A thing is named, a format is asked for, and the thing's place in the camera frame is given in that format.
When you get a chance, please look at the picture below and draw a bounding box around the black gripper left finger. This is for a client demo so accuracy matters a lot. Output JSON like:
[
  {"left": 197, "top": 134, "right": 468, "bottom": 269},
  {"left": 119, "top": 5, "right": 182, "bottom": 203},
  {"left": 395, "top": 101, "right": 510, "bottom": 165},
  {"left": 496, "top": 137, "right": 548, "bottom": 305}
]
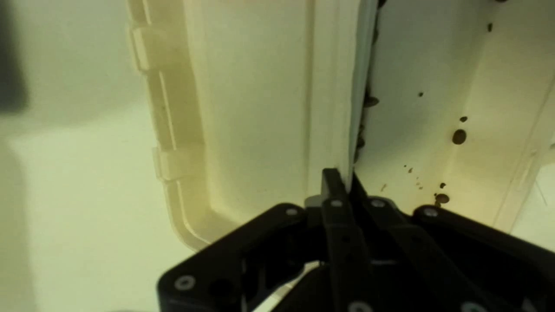
[{"left": 156, "top": 167, "right": 373, "bottom": 312}]

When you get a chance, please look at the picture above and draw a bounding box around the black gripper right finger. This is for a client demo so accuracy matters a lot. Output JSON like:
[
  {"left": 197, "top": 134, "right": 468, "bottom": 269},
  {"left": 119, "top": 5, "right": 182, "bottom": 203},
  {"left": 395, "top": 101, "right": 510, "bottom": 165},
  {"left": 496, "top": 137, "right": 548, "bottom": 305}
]
[{"left": 348, "top": 172, "right": 555, "bottom": 312}]

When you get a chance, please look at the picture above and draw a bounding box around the beige takeaway clamshell pack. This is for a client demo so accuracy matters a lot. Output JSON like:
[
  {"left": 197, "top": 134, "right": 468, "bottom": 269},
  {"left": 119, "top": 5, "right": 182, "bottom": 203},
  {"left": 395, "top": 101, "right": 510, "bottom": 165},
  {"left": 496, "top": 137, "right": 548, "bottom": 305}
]
[{"left": 123, "top": 0, "right": 555, "bottom": 253}]

